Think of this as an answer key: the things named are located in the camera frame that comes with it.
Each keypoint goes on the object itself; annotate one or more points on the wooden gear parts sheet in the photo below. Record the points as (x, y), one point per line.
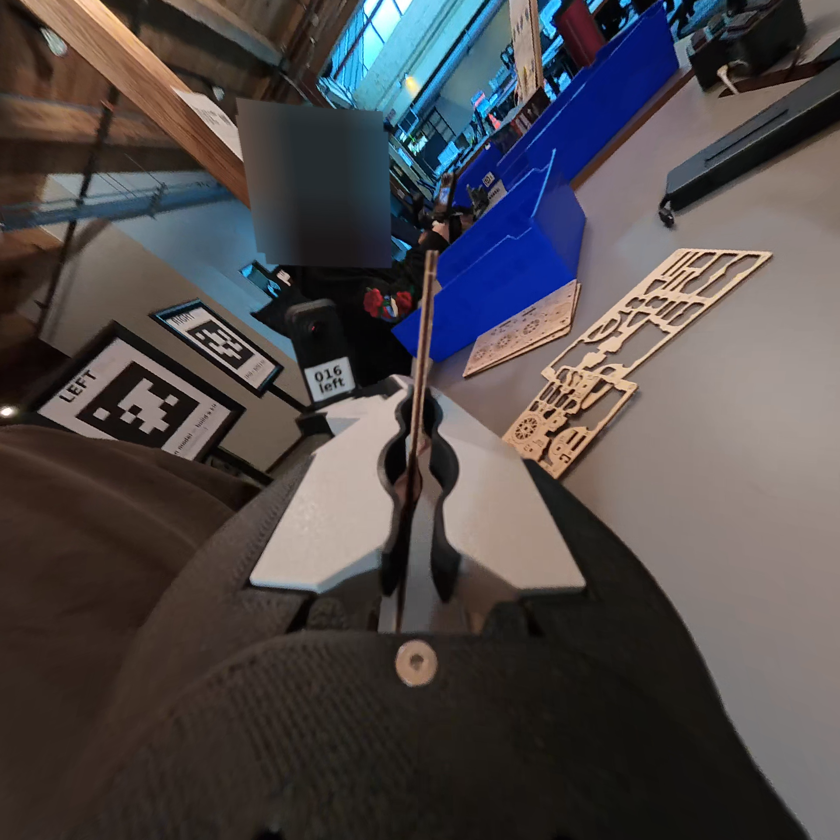
(541, 453)

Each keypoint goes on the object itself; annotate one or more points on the large emptied wooden parts sheet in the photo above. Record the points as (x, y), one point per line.
(607, 344)

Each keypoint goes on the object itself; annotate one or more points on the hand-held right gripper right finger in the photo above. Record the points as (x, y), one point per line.
(512, 518)

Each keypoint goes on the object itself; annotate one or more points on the blue plastic bin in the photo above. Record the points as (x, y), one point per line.
(604, 85)
(499, 289)

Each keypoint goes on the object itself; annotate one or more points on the black flat case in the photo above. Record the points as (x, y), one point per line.
(754, 151)

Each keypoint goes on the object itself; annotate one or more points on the wooden sheet with round holes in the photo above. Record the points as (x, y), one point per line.
(423, 328)

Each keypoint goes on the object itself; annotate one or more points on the wooden beam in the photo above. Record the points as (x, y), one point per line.
(131, 72)

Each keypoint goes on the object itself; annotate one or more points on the white paper notice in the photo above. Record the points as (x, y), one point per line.
(210, 121)

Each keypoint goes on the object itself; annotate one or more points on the stack of wooden parts sheets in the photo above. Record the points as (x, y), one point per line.
(525, 328)

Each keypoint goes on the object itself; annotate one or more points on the framed marker sign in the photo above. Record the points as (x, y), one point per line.
(138, 400)
(216, 341)

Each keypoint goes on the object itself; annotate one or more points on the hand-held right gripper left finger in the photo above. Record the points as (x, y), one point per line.
(328, 518)

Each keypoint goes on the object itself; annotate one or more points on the black electronic device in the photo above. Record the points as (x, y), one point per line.
(748, 39)

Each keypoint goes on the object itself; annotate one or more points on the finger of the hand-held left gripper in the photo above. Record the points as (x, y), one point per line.
(354, 407)

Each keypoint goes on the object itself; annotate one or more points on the olive brown sweater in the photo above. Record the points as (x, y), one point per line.
(98, 558)

